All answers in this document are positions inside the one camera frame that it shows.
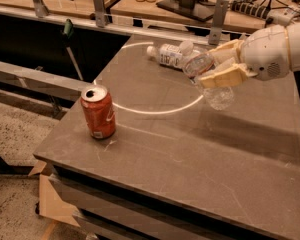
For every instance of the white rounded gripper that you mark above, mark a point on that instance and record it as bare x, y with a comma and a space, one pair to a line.
265, 54

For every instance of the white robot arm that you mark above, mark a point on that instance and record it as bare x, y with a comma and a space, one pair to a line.
293, 32

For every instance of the white labelled plastic bottle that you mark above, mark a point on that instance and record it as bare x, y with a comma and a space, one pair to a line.
174, 56

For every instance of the black power strip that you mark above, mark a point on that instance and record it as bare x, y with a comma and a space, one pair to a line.
256, 11

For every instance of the black monitor stand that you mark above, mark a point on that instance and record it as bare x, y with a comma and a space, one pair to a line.
200, 10

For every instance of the orange soda can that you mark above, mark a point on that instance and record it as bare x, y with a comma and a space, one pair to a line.
97, 106

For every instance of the right metal bracket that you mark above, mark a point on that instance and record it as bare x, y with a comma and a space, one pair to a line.
221, 9

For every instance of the metal bracket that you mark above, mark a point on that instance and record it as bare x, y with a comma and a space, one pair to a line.
221, 9
100, 13
40, 8

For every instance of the middle metal bracket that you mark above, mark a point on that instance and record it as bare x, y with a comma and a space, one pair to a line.
100, 13

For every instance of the green handled tool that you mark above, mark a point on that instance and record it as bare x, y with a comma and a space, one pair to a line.
66, 35

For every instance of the left metal bracket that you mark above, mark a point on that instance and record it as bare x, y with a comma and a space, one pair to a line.
40, 8

